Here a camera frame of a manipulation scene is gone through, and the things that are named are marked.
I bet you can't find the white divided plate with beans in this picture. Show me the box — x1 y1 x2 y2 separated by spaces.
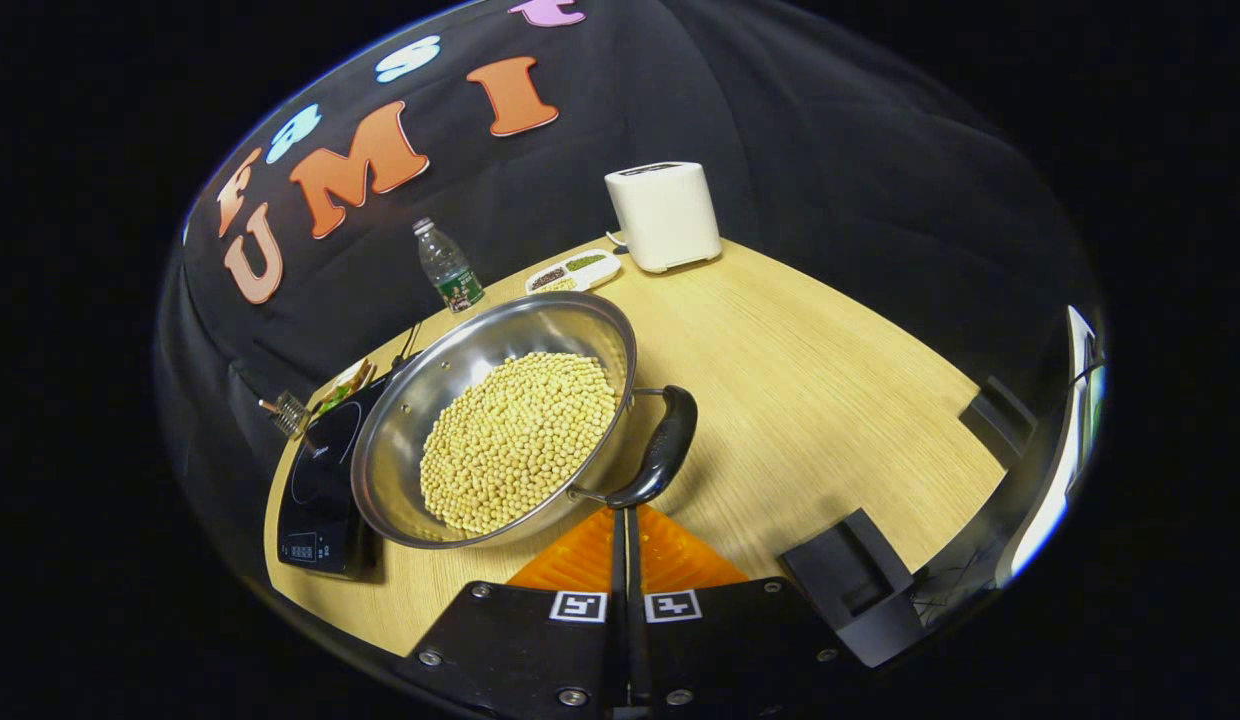
525 250 622 295

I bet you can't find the white toaster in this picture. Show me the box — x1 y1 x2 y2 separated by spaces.
605 162 723 274

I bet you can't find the clear plastic water bottle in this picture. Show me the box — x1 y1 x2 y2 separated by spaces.
413 218 486 314

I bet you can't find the black cable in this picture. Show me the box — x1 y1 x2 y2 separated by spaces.
390 320 424 373

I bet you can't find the black table clamp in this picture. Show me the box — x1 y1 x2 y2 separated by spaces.
960 375 1038 471
780 508 926 669

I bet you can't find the black backdrop cloth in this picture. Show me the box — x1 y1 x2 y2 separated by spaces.
155 0 1096 481

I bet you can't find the plate with sandwich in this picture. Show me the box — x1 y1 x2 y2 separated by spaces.
310 358 378 419

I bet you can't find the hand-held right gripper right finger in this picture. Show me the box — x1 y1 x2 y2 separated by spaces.
626 504 853 715

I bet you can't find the small metal wire tool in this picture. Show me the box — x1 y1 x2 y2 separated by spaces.
259 391 311 441

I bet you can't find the pile of yellow soybeans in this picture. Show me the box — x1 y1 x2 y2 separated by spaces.
420 351 619 536

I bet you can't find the steel pot with black handles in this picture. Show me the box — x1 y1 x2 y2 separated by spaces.
350 291 699 551

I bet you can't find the black induction cooktop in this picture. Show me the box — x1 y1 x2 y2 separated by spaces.
277 375 393 582

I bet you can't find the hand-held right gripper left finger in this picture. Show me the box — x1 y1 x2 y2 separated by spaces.
398 506 623 713

